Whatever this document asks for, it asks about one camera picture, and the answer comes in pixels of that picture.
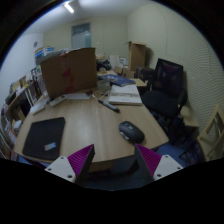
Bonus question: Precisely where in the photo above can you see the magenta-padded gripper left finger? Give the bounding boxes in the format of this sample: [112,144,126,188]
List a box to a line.
[44,143,96,184]

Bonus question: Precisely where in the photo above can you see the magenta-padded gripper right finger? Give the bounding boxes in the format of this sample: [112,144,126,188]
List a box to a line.
[134,143,184,183]

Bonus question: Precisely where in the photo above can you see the black computer mouse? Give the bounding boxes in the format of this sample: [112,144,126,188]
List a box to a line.
[118,120,146,145]

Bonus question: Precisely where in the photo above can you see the black mouse pad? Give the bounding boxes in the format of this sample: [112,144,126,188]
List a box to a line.
[21,116,67,162]

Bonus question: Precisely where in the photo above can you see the light wooden chair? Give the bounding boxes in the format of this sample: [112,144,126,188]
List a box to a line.
[196,103,224,163]

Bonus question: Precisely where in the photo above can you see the small wooden side table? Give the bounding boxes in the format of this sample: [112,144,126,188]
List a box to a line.
[179,105,200,128]

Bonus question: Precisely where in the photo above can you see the slim white remote control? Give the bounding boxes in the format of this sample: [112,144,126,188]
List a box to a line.
[29,99,48,116]

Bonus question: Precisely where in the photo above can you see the black office chair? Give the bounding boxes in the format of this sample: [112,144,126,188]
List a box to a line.
[141,58,188,134]

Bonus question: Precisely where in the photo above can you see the black marker pen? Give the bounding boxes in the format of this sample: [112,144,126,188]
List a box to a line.
[97,99,121,114]

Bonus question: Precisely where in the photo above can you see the shelf unit with books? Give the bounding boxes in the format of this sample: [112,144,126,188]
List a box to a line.
[0,66,44,161]

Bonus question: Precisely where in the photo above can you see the white book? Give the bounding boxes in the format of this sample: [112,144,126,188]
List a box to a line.
[107,83,144,107]

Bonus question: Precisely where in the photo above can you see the large red-taped cardboard box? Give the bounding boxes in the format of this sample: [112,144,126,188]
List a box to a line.
[39,47,99,100]

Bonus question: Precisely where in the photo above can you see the blue book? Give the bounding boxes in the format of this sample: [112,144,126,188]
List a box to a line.
[98,73,137,88]

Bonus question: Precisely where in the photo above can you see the tall open cardboard box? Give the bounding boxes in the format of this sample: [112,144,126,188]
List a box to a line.
[125,40,148,72]

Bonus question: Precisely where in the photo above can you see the blue and white cabinet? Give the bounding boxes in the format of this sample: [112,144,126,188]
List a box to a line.
[34,46,55,59]

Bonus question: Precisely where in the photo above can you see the frosted door window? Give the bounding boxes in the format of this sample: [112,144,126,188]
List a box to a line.
[70,22,92,50]

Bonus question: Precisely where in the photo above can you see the ceiling light tube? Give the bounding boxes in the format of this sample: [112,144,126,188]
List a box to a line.
[63,1,76,14]

